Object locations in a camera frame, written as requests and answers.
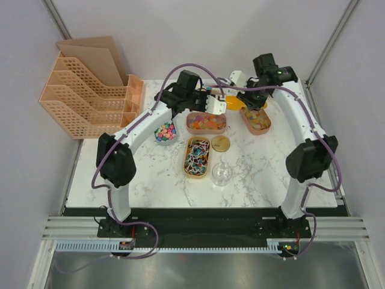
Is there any pink tray of gummy candies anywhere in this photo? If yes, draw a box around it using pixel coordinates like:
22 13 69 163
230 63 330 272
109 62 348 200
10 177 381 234
186 112 227 135

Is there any clear glass jar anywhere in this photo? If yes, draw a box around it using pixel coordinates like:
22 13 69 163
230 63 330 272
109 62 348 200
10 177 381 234
211 162 232 187

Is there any yellow plastic scoop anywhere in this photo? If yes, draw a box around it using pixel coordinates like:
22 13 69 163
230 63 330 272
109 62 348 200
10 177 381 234
226 96 246 111

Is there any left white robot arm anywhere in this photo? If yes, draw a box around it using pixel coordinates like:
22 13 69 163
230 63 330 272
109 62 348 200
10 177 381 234
91 70 211 237

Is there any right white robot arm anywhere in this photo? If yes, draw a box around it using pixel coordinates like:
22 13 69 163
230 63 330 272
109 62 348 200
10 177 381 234
237 53 338 238

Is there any grey tray of colourful candies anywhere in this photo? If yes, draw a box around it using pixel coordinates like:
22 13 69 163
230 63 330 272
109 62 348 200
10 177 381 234
154 120 177 146

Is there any round gold jar lid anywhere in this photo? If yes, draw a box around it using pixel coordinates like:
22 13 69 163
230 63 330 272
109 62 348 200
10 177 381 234
211 135 231 152

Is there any tan tray of lollipops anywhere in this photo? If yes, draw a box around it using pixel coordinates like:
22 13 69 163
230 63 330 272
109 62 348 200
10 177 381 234
182 136 211 179

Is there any peach mesh file organizer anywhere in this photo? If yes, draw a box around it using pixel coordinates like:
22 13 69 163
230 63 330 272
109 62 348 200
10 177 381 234
39 36 145 140

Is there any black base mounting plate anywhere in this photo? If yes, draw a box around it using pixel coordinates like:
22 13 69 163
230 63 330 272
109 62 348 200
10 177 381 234
97 208 312 249

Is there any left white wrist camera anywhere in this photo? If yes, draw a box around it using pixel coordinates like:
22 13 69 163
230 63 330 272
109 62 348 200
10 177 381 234
205 95 227 115

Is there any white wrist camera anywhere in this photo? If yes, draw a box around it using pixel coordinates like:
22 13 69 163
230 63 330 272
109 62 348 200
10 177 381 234
229 70 248 87
205 95 227 115

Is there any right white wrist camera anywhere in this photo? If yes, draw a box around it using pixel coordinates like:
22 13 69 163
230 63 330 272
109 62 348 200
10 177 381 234
229 70 248 87

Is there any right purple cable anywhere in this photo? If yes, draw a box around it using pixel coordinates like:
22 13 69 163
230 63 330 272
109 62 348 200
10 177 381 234
216 76 343 261

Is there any purple cable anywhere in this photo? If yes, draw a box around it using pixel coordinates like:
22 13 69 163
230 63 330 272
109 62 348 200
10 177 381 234
54 63 226 273
216 76 343 261

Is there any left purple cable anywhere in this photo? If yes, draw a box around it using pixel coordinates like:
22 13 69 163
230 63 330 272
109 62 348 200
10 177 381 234
54 63 226 273

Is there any aluminium frame rail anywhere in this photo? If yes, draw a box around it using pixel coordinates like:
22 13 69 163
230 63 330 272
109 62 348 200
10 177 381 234
43 217 369 241

